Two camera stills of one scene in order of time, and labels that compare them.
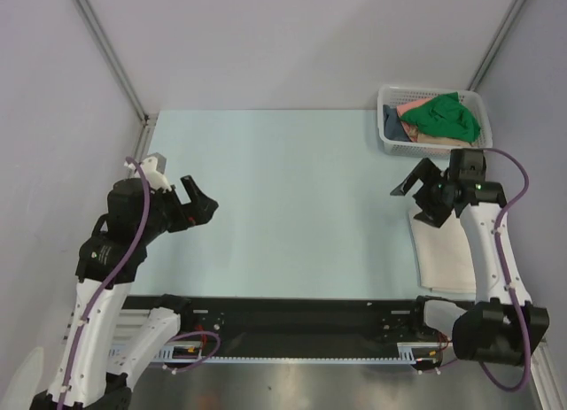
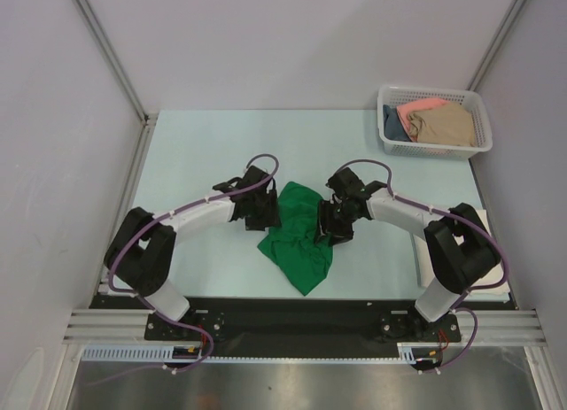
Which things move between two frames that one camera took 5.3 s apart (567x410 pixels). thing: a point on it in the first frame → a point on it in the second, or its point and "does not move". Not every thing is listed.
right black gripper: [432, 197] → [333, 224]
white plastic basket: [397, 95] does not move
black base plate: [294, 325] does not move
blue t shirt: [393, 127] does not move
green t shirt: [445, 115] → [292, 246]
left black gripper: [199, 211] → [270, 217]
